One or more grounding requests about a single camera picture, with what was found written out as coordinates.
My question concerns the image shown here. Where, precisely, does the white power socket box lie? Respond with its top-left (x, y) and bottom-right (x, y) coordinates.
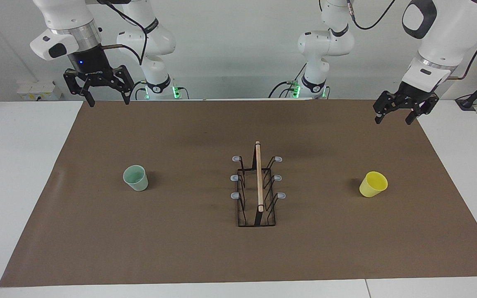
top-left (17, 81), bottom-right (62, 101)

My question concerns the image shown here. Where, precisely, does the brown table mat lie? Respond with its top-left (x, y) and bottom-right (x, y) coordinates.
top-left (0, 99), bottom-right (477, 288)

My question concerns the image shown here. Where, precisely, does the black base cable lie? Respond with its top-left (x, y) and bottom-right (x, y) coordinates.
top-left (133, 80), bottom-right (148, 100)
top-left (268, 62), bottom-right (308, 99)

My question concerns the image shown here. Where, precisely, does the black wire cup rack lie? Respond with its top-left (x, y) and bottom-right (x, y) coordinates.
top-left (231, 141), bottom-right (287, 227)

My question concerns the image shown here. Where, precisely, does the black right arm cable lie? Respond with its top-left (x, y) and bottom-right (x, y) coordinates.
top-left (98, 0), bottom-right (148, 66)

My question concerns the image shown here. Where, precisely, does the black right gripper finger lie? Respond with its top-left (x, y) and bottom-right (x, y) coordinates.
top-left (64, 70), bottom-right (95, 107)
top-left (106, 65), bottom-right (135, 105)

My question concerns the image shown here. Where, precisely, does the yellow plastic cup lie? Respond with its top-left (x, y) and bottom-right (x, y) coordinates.
top-left (359, 171), bottom-right (388, 198)

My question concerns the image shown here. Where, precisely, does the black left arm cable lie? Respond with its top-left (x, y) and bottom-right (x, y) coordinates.
top-left (346, 0), bottom-right (477, 80)

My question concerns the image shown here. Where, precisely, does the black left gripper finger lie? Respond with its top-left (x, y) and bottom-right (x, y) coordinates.
top-left (373, 90), bottom-right (402, 125)
top-left (405, 96), bottom-right (439, 125)

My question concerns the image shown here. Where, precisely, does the light green plastic cup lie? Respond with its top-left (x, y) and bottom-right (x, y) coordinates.
top-left (123, 165), bottom-right (149, 192)

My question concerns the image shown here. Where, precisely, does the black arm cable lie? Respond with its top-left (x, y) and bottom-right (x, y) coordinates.
top-left (98, 0), bottom-right (148, 66)
top-left (346, 0), bottom-right (477, 80)

